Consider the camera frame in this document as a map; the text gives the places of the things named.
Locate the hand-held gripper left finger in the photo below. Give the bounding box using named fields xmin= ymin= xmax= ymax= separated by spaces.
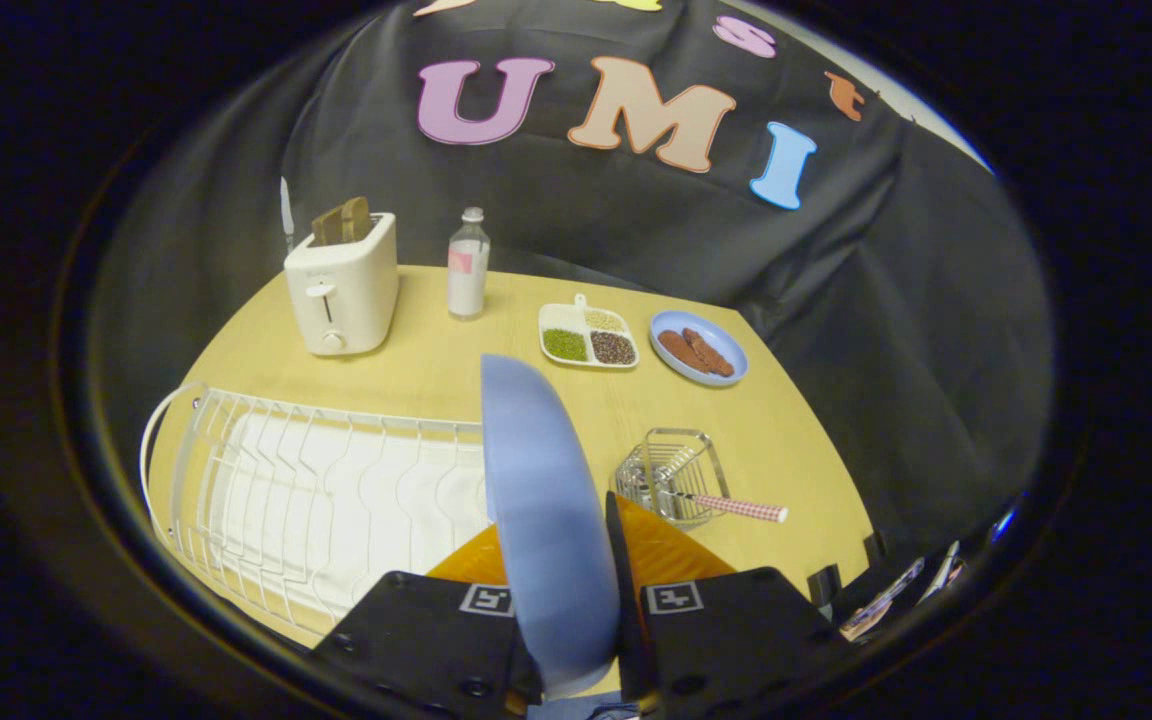
xmin=311 ymin=524 xmax=544 ymax=719

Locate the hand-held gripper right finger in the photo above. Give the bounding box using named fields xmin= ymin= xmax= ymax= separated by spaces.
xmin=603 ymin=491 xmax=852 ymax=719

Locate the spoon with checkered red handle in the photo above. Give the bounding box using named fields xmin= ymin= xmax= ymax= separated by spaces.
xmin=652 ymin=487 xmax=790 ymax=524

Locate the metal wire basket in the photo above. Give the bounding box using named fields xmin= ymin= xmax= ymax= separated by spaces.
xmin=614 ymin=428 xmax=732 ymax=530

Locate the white wire dish rack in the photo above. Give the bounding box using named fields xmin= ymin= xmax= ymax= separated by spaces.
xmin=140 ymin=381 xmax=494 ymax=640

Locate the small blue plate with sausages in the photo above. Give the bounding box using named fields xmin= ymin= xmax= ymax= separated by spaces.
xmin=649 ymin=310 xmax=749 ymax=388

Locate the white divided dish with beans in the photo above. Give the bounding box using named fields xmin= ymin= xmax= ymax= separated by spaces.
xmin=538 ymin=294 xmax=640 ymax=370

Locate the brown sausage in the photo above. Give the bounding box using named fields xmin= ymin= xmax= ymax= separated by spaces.
xmin=682 ymin=327 xmax=736 ymax=378
xmin=657 ymin=329 xmax=709 ymax=375

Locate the white toaster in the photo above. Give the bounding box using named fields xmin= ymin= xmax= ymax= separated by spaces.
xmin=283 ymin=212 xmax=400 ymax=357

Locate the clear plastic bottle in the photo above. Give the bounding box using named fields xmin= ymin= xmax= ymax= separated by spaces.
xmin=447 ymin=207 xmax=491 ymax=321

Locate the black backdrop cloth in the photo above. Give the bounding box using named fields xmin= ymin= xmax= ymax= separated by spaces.
xmin=96 ymin=0 xmax=1055 ymax=561

